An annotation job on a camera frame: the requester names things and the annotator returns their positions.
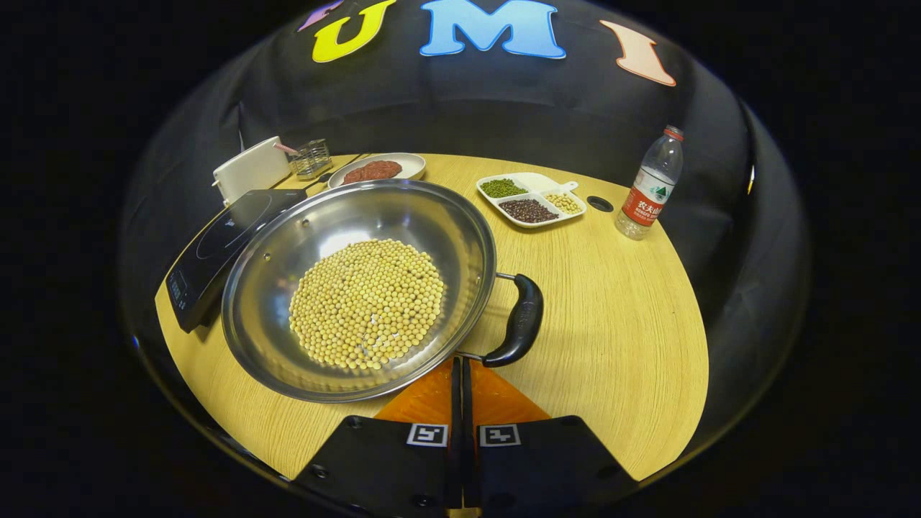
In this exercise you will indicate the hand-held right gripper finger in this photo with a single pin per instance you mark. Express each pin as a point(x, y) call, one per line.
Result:
point(455, 432)
point(468, 432)

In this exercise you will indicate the stainless steel pot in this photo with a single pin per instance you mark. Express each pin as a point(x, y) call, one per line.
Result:
point(273, 302)

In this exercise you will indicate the black induction cooktop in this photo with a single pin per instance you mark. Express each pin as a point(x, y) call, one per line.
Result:
point(209, 244)

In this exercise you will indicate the pile of soybeans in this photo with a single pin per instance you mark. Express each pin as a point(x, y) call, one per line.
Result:
point(367, 302)

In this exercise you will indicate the white divided bean dish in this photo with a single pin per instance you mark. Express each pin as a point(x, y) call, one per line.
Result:
point(529, 183)

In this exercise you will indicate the black table grommet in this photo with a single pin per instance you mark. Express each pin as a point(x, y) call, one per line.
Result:
point(600, 203)

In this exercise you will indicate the round white plate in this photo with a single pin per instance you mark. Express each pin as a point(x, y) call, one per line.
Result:
point(411, 167)

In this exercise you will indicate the red meat pieces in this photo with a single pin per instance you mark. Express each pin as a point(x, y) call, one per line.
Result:
point(373, 171)

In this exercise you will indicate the clear water bottle red label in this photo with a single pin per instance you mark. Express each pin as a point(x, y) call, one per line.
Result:
point(647, 194)

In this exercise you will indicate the black backdrop cloth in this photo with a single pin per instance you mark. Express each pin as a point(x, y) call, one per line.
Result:
point(504, 108)

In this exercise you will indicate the pink straw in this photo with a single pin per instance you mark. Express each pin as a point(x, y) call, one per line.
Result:
point(286, 147)

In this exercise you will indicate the white toaster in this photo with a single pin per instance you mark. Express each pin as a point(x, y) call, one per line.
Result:
point(248, 173)

